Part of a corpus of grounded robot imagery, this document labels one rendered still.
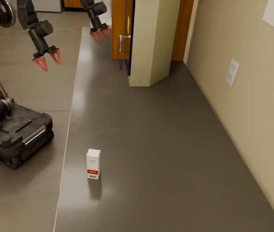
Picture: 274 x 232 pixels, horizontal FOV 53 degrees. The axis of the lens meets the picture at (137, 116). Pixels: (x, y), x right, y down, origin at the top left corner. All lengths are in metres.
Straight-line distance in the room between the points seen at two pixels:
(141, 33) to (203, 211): 0.88
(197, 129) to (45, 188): 1.35
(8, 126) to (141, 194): 1.69
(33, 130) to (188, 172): 1.61
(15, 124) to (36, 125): 0.16
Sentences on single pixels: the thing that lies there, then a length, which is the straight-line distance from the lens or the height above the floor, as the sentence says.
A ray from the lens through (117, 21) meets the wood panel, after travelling 1.78.
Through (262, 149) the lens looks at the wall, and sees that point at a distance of 1.14.
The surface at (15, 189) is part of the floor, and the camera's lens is 2.30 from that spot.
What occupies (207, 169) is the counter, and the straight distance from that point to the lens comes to 1.10.
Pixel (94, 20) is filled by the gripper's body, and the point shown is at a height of 1.16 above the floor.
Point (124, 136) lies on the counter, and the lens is 1.17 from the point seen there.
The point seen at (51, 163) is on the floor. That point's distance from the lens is 2.43.
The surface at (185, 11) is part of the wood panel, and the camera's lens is 1.84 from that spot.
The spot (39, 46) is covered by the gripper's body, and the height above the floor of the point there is 1.15.
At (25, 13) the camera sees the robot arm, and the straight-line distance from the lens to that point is 1.46.
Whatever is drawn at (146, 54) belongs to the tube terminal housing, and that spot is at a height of 1.13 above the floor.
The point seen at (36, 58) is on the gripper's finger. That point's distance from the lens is 1.45.
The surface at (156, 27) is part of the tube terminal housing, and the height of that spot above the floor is 1.27.
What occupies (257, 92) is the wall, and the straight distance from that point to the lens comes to 1.16.
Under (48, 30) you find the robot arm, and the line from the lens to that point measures 1.43.
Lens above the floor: 1.68
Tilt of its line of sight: 35 degrees down
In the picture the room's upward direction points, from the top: 5 degrees clockwise
